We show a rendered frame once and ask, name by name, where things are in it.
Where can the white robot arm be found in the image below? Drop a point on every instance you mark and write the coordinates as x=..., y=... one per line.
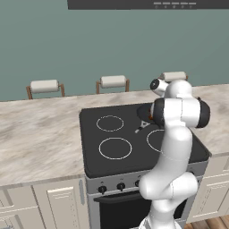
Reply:
x=176, y=143

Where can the orange chicken piece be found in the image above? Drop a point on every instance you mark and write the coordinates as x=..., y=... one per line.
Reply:
x=150, y=117

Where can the dark frying pan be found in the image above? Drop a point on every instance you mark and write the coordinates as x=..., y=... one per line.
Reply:
x=143, y=111

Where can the wooden stool with white cushion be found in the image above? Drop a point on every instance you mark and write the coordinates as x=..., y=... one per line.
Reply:
x=44, y=86
x=113, y=81
x=174, y=75

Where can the black hob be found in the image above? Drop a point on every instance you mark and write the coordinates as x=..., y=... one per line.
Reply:
x=119, y=162

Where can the steel oven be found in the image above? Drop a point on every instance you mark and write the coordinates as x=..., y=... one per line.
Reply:
x=95, y=182

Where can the black oven knob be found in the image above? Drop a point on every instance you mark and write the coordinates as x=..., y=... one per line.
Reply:
x=102, y=189
x=120, y=186
x=137, y=183

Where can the black oven door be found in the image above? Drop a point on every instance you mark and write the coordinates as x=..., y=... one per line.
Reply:
x=122, y=214

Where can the cream cupboard door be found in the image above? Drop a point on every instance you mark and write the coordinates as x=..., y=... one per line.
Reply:
x=61, y=205
x=210, y=198

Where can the dark range hood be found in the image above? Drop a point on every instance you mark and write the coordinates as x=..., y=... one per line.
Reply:
x=119, y=4

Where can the cream drawer front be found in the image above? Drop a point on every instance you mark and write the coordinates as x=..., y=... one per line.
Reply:
x=219, y=167
x=21, y=219
x=16, y=199

